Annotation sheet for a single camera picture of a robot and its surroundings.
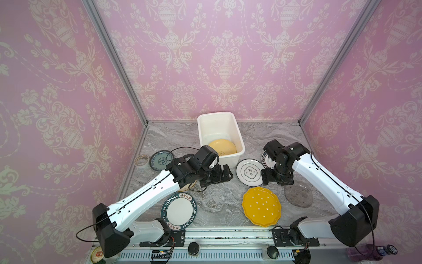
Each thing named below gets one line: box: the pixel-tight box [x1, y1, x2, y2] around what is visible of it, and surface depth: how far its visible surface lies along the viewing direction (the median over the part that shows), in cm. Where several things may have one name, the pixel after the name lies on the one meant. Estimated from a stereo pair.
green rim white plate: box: [160, 192, 198, 231], surface depth 83 cm
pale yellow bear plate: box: [208, 138, 238, 157], surface depth 105 cm
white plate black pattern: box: [235, 158, 266, 187], surface depth 97 cm
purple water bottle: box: [346, 243, 398, 262], surface depth 59 cm
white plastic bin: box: [197, 111, 246, 169], surface depth 103 cm
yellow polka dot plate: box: [241, 186, 282, 228], surface depth 85 cm
